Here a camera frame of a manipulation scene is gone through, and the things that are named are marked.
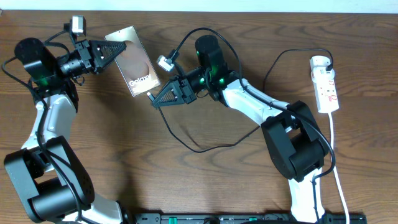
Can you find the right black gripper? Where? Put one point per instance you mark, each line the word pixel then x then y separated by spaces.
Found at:
pixel 187 90

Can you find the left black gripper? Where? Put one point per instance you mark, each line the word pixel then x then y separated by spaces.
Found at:
pixel 87 56

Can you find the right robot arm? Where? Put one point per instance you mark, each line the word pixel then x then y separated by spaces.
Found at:
pixel 294 141

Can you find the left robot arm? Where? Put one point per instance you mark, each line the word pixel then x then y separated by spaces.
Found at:
pixel 49 179

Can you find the white USB charger adapter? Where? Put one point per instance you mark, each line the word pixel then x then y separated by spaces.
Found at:
pixel 321 74

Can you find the white power strip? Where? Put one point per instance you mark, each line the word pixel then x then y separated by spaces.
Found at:
pixel 325 92

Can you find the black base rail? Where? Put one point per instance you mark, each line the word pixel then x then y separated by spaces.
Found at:
pixel 156 218

